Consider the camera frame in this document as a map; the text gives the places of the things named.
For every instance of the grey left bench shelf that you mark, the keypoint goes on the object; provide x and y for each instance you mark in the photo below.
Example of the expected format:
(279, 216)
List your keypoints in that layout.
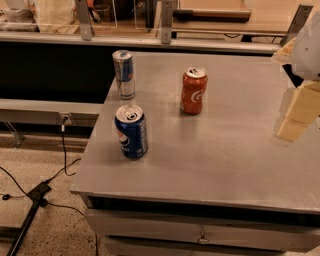
(48, 112)

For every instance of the red coke can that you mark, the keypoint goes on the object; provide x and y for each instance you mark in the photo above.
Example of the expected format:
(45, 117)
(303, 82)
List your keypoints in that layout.
(194, 82)

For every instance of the black metal floor stand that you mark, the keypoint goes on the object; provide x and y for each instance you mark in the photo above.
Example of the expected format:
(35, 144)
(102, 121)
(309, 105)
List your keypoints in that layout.
(16, 235)

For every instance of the blue pepsi can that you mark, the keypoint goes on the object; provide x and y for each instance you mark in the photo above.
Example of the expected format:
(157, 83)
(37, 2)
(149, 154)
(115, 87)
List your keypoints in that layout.
(131, 126)

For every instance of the grey metal rail frame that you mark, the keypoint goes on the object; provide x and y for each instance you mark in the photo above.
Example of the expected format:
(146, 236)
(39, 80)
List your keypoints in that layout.
(271, 18)

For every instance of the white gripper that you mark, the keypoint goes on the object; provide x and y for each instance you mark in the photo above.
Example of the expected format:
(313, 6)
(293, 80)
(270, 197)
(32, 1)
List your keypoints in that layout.
(310, 53)

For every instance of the grey drawer with handle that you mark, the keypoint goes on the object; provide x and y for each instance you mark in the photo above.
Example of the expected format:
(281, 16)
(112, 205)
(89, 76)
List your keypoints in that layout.
(202, 230)

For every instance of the silver blue red bull can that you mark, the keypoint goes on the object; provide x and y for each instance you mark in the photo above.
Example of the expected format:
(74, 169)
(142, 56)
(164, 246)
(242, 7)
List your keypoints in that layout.
(123, 65)

